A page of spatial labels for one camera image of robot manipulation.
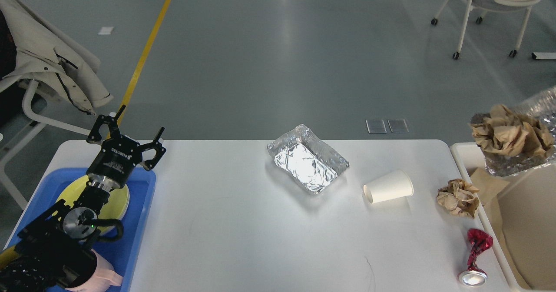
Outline aluminium foil tray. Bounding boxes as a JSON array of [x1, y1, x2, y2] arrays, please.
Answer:
[[470, 87, 556, 176], [267, 124, 350, 194]]

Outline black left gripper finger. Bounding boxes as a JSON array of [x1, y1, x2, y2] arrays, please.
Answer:
[[86, 105, 126, 144], [136, 127, 167, 172]]

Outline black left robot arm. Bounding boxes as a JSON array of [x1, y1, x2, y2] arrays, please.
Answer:
[[1, 106, 166, 292]]

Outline beige jacket on chair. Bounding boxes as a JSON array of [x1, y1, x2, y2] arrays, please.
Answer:
[[0, 0, 113, 114]]

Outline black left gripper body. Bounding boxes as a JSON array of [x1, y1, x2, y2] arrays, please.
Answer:
[[86, 135, 142, 189]]

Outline beige plastic bin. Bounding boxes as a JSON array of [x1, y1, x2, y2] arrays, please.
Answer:
[[450, 142, 556, 292]]

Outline brown paper bag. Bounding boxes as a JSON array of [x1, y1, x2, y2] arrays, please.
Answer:
[[470, 168, 530, 289]]

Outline white paper cup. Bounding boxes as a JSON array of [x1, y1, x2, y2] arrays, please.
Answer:
[[363, 169, 414, 204]]

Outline pale green plate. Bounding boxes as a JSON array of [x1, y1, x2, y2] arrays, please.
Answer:
[[118, 185, 130, 220]]

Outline crushed red can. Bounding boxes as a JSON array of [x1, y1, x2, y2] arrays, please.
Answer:
[[458, 228, 494, 287]]

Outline pink mug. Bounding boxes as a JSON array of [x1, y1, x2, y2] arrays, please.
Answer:
[[65, 250, 123, 292]]

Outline brown paper ball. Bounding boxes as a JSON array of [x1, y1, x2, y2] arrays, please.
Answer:
[[437, 179, 480, 219]]

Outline yellow plastic plate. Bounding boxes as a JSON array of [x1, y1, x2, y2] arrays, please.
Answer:
[[57, 176, 125, 219]]

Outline teal yellow mug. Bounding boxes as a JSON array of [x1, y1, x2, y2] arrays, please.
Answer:
[[0, 245, 20, 270]]

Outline blue plastic tray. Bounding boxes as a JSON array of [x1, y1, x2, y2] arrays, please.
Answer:
[[5, 168, 156, 292]]

